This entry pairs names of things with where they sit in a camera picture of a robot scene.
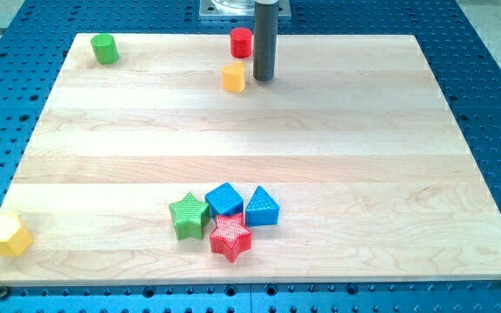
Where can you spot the yellow heart block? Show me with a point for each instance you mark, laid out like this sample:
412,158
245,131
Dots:
233,76

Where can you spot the light wooden board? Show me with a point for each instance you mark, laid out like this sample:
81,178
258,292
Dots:
353,139

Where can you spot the blue cube block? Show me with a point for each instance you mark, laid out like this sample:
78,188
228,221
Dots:
224,200

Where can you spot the blue triangle block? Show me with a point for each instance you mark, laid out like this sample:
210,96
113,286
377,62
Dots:
262,209

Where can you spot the red star block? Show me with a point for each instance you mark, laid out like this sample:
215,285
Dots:
230,237

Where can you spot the green star block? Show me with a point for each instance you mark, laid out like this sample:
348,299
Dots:
189,217

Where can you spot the red cylinder block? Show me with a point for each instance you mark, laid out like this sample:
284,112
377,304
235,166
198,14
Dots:
241,42

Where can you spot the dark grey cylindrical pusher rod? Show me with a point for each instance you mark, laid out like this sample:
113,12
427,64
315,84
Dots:
265,39

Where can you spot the green cylinder block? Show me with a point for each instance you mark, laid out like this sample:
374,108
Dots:
104,48

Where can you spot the blue perforated table plate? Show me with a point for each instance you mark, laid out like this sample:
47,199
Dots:
462,43

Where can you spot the yellow hexagon block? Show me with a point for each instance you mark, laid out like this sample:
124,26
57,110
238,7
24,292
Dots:
15,237

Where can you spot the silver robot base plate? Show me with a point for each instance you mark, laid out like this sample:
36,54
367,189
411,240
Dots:
226,9

